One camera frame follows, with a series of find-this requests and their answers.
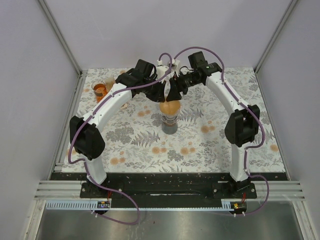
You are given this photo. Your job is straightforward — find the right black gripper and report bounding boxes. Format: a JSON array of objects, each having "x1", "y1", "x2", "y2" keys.
[{"x1": 165, "y1": 71, "x2": 201, "y2": 104}]

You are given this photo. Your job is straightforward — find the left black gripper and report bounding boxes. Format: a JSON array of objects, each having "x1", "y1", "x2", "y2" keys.
[{"x1": 143, "y1": 76, "x2": 167, "y2": 103}]

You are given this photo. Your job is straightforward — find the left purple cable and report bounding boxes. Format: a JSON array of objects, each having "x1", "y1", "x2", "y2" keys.
[{"x1": 67, "y1": 52, "x2": 172, "y2": 225}]

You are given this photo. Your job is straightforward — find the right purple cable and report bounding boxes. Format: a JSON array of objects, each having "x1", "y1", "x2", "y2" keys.
[{"x1": 173, "y1": 46, "x2": 270, "y2": 217}]

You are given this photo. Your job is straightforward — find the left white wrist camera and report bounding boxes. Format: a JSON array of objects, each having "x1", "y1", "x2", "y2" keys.
[{"x1": 156, "y1": 60, "x2": 173, "y2": 80}]

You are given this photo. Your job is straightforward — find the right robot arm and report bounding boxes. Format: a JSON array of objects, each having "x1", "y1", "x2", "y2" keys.
[{"x1": 166, "y1": 51, "x2": 260, "y2": 198}]

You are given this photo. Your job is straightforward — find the purple cable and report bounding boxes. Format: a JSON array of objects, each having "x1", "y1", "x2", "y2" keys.
[
  {"x1": 173, "y1": 46, "x2": 270, "y2": 217},
  {"x1": 67, "y1": 52, "x2": 172, "y2": 225}
]

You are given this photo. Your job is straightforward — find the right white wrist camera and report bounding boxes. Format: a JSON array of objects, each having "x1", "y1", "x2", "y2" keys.
[{"x1": 171, "y1": 59, "x2": 182, "y2": 76}]

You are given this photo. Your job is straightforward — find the floral tablecloth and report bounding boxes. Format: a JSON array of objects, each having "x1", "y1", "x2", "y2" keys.
[{"x1": 61, "y1": 66, "x2": 287, "y2": 174}]

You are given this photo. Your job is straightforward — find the brown coffee filter stack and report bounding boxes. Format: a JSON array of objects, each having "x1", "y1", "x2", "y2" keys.
[{"x1": 104, "y1": 76, "x2": 130, "y2": 109}]

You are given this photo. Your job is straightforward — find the glass of orange liquid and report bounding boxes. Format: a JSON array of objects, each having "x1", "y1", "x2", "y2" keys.
[{"x1": 91, "y1": 81, "x2": 108, "y2": 103}]

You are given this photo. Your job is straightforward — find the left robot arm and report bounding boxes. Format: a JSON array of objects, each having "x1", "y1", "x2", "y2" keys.
[{"x1": 69, "y1": 59, "x2": 172, "y2": 198}]

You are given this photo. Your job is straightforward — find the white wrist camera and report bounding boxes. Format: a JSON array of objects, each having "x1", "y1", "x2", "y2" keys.
[
  {"x1": 171, "y1": 59, "x2": 182, "y2": 76},
  {"x1": 156, "y1": 60, "x2": 173, "y2": 80}
]

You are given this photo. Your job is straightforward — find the white slotted cable duct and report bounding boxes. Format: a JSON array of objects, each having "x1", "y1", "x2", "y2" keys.
[{"x1": 45, "y1": 199, "x2": 242, "y2": 213}]

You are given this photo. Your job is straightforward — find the glass coffee carafe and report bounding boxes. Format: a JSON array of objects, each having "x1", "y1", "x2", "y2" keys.
[{"x1": 161, "y1": 115, "x2": 178, "y2": 135}]

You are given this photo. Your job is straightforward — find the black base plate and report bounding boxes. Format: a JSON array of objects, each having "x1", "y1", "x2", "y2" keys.
[{"x1": 79, "y1": 172, "x2": 257, "y2": 201}]

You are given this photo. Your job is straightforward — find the brown paper coffee filter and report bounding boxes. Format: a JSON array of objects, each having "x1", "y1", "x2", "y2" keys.
[{"x1": 159, "y1": 100, "x2": 181, "y2": 116}]

